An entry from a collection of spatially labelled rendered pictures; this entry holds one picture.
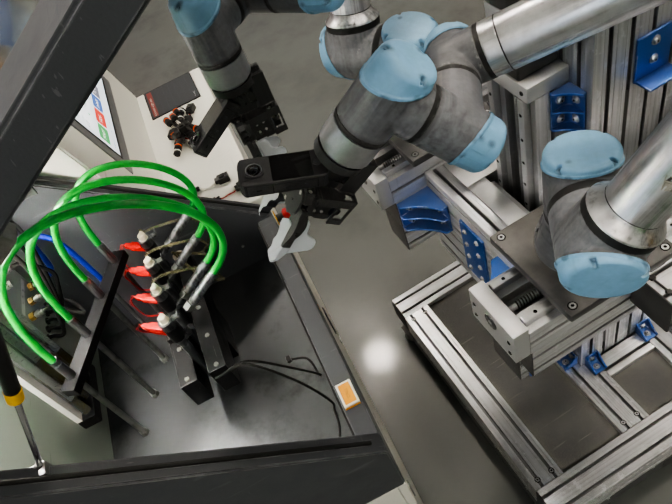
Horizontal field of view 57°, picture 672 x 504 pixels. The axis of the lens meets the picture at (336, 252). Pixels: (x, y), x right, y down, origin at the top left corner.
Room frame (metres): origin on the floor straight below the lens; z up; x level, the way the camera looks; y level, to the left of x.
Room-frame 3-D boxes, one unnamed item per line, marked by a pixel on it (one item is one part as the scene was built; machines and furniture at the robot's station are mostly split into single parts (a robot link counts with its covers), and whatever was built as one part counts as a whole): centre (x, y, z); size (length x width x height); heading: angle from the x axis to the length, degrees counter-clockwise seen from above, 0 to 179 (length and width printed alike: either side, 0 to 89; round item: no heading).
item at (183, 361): (0.89, 0.35, 0.91); 0.34 x 0.10 x 0.15; 4
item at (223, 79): (0.92, 0.04, 1.45); 0.08 x 0.08 x 0.05
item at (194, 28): (0.92, 0.04, 1.53); 0.09 x 0.08 x 0.11; 136
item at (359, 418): (0.79, 0.10, 0.87); 0.62 x 0.04 x 0.16; 4
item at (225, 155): (1.48, 0.24, 0.96); 0.70 x 0.22 x 0.03; 4
